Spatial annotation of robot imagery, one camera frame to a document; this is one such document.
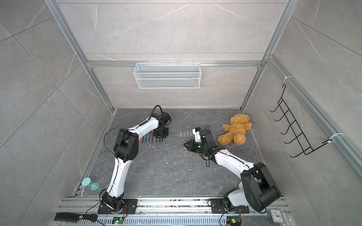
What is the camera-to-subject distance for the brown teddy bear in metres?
0.89

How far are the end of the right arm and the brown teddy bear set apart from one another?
243 mm

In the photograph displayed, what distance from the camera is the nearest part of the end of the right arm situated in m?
0.68
